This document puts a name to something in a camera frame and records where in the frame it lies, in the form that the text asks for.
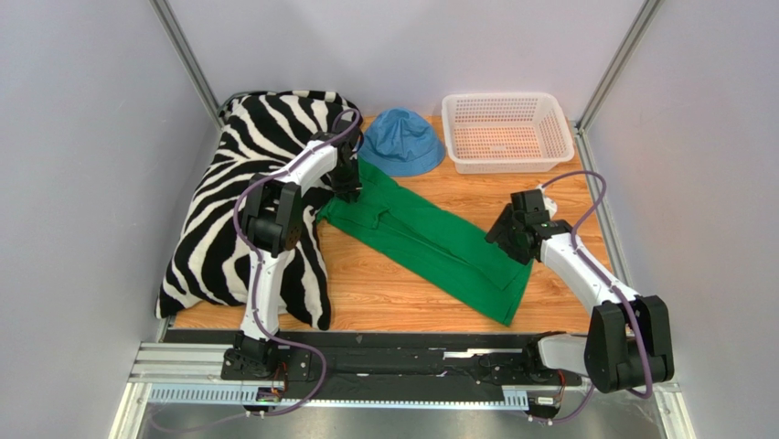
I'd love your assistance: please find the aluminium frame post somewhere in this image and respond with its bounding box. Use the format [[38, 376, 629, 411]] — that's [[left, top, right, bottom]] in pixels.
[[577, 0, 665, 131], [149, 0, 224, 128]]

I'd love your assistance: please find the right aluminium frame post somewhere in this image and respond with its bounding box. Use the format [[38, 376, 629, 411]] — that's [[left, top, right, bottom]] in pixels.
[[577, 0, 665, 131]]

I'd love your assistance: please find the blue bucket hat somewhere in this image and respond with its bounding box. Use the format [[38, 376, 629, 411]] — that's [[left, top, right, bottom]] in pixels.
[[358, 107, 445, 177]]

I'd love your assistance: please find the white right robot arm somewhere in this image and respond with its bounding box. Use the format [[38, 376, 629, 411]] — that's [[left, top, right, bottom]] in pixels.
[[486, 188, 675, 393]]

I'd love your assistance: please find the left aluminium frame post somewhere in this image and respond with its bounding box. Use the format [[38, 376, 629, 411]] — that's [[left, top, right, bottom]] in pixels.
[[149, 0, 224, 128]]

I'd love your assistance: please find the green t shirt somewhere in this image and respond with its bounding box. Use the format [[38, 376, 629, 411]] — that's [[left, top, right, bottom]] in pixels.
[[317, 161, 532, 326]]

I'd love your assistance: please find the white plastic basket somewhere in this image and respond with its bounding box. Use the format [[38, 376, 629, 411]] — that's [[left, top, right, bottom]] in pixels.
[[441, 92, 575, 175]]

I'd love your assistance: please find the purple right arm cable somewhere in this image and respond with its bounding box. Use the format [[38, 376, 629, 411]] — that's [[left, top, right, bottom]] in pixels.
[[526, 170, 656, 425]]

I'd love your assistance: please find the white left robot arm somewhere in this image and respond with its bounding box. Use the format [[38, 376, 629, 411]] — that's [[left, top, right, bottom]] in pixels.
[[222, 127, 362, 379]]

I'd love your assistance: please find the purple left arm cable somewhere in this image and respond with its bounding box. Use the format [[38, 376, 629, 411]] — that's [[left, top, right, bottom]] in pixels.
[[232, 108, 363, 418]]

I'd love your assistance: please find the zebra striped pillow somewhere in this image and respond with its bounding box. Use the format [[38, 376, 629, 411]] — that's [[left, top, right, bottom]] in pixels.
[[155, 90, 363, 332]]

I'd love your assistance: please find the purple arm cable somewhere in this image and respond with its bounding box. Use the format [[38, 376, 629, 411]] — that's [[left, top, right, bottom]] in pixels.
[[526, 170, 656, 425], [232, 108, 363, 418]]

